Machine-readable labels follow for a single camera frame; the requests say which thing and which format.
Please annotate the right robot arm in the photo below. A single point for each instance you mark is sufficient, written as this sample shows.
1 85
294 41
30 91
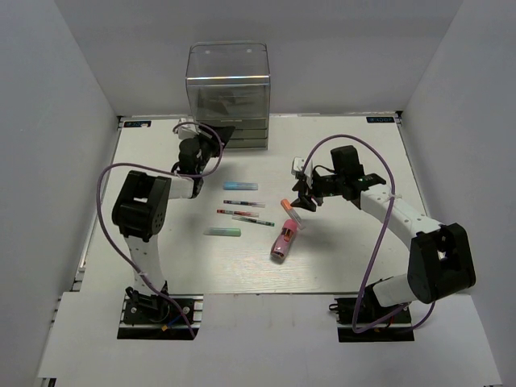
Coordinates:
440 260

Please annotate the orange highlighter marker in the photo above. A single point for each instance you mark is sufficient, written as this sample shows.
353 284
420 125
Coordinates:
292 213

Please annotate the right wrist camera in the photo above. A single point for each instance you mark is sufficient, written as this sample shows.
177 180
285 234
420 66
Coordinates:
302 170

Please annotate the green highlighter marker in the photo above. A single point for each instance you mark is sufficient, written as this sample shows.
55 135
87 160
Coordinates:
223 231

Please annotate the red gel pen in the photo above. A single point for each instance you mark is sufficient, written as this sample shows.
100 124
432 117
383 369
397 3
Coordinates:
238 213

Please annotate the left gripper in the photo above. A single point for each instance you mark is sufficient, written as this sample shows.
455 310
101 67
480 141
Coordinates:
223 132

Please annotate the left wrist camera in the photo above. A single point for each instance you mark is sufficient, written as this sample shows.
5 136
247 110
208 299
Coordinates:
185 130

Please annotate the blue highlighter marker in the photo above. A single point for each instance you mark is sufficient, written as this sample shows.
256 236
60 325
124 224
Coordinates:
234 185

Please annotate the purple gel pen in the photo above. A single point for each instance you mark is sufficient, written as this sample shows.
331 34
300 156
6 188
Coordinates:
244 203

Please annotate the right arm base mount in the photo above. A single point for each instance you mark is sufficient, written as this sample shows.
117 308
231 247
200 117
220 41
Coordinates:
395 329

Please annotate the clear acrylic drawer organizer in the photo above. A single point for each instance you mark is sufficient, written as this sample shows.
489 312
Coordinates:
229 84

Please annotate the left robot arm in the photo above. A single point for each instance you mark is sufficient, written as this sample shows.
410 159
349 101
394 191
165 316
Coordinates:
140 208

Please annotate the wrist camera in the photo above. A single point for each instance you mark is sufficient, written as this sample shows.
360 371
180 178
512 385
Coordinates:
185 130
302 170

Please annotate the green gel pen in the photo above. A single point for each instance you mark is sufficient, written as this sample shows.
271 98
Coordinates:
253 220

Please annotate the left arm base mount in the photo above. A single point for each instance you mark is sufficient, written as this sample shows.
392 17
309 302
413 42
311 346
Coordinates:
149 317

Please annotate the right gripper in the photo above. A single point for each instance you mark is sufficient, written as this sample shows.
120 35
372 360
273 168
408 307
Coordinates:
305 202

